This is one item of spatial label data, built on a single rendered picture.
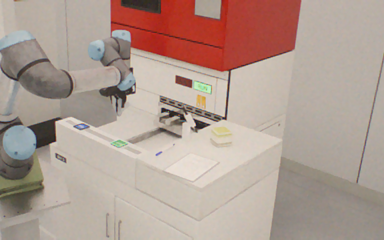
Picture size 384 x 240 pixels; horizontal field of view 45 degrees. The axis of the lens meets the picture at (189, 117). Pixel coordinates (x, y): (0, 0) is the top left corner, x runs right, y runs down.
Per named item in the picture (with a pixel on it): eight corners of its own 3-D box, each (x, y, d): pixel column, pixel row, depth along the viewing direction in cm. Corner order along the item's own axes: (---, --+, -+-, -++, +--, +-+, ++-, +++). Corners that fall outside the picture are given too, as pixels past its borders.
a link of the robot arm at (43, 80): (49, 92, 139) (144, 75, 181) (31, 63, 140) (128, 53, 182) (30, 114, 144) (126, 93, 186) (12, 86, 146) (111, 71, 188)
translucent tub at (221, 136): (224, 139, 216) (225, 125, 213) (231, 145, 210) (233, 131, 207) (209, 141, 213) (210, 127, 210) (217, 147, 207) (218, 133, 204)
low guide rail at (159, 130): (169, 127, 262) (169, 122, 261) (172, 128, 261) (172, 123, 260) (100, 155, 226) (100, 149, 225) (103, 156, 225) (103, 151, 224)
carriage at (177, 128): (163, 121, 262) (163, 116, 261) (215, 141, 241) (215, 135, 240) (153, 125, 256) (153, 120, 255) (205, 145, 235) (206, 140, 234)
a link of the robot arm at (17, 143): (10, 172, 179) (14, 159, 169) (-8, 143, 182) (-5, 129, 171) (38, 158, 186) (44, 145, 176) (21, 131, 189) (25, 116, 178)
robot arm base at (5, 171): (-3, 182, 185) (-1, 173, 178) (-9, 147, 191) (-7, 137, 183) (36, 176, 193) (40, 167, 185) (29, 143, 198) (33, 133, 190)
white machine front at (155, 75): (119, 103, 293) (119, 40, 278) (224, 143, 246) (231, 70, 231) (115, 105, 291) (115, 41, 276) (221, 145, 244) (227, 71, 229)
